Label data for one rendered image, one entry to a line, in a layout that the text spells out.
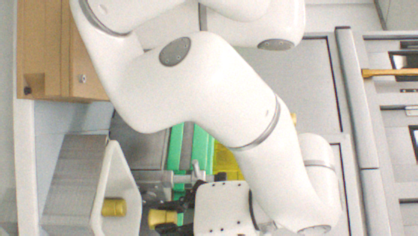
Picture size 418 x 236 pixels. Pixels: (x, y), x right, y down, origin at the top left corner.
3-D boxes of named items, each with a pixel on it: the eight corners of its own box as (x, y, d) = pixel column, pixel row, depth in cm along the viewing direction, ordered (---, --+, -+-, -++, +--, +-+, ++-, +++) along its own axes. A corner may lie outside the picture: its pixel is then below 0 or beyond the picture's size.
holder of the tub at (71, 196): (94, 287, 89) (132, 290, 88) (39, 223, 68) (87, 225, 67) (107, 212, 100) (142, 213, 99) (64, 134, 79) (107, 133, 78)
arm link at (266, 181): (214, 97, 59) (292, 168, 73) (211, 191, 51) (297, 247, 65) (274, 72, 55) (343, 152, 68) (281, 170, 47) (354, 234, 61)
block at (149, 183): (137, 207, 100) (170, 208, 99) (127, 184, 93) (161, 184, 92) (139, 193, 102) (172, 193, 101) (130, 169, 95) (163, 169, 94)
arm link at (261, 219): (281, 243, 73) (264, 246, 74) (281, 195, 78) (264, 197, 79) (269, 224, 68) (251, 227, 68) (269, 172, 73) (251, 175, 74)
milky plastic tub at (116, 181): (87, 279, 85) (132, 282, 84) (41, 225, 68) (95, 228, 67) (103, 200, 96) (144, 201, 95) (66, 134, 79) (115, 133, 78)
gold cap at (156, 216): (147, 223, 77) (173, 224, 77) (149, 205, 80) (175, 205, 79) (151, 232, 80) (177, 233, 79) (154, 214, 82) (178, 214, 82)
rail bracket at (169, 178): (172, 212, 100) (230, 212, 99) (156, 168, 88) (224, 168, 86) (172, 199, 102) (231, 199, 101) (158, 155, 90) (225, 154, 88)
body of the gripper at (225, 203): (270, 245, 74) (204, 252, 77) (269, 190, 80) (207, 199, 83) (257, 225, 68) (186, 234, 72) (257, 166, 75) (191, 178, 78)
